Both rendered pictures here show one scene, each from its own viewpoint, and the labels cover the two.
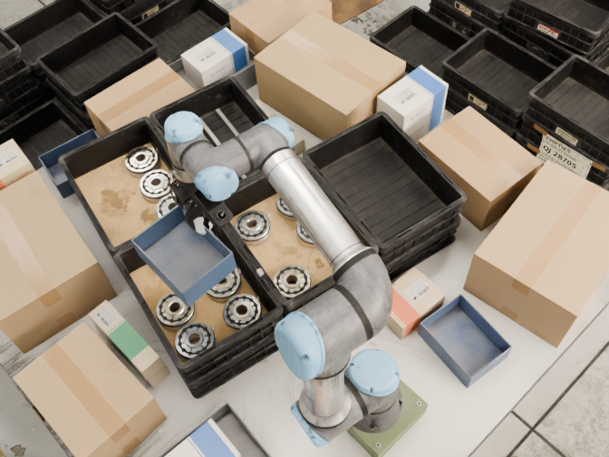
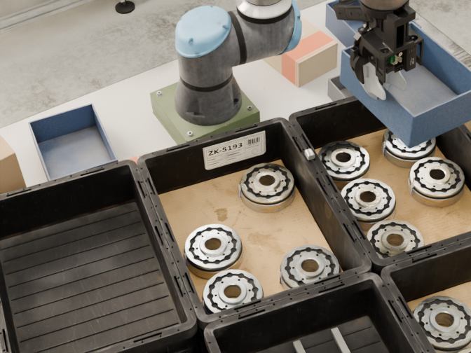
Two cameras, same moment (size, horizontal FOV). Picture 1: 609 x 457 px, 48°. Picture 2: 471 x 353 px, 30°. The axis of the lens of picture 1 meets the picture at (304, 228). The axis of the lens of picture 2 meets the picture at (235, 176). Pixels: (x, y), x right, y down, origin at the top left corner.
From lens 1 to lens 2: 2.08 m
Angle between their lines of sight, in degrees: 76
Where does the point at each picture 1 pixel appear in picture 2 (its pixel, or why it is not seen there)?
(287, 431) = not seen: hidden behind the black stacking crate
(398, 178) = (45, 320)
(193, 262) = (399, 92)
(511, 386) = not seen: hidden behind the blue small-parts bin
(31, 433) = not seen: outside the picture
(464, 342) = (73, 163)
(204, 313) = (396, 181)
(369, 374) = (209, 17)
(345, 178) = (130, 337)
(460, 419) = (119, 103)
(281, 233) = (265, 265)
